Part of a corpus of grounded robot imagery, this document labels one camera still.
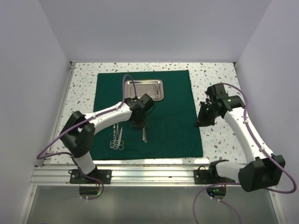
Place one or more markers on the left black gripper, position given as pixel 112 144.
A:
pixel 139 124

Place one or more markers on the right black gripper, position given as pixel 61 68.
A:
pixel 202 120

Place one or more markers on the dark green surgical cloth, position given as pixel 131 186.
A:
pixel 169 128

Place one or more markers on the steel hemostat clamp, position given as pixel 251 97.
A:
pixel 117 133

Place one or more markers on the steel surgical scissors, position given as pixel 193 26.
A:
pixel 114 137

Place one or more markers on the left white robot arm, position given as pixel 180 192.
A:
pixel 78 133

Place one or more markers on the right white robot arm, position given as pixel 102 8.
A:
pixel 261 169

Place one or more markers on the steel forceps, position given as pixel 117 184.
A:
pixel 156 91

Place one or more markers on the stainless steel tray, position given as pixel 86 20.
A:
pixel 143 86

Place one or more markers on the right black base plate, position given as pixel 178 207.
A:
pixel 204 175

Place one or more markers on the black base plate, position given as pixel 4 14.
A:
pixel 103 175
pixel 204 175

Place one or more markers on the aluminium front rail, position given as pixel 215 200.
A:
pixel 166 176

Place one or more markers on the aluminium rail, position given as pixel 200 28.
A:
pixel 45 156
pixel 166 176

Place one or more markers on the aluminium left side rail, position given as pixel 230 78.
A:
pixel 45 156

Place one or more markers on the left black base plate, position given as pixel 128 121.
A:
pixel 103 175

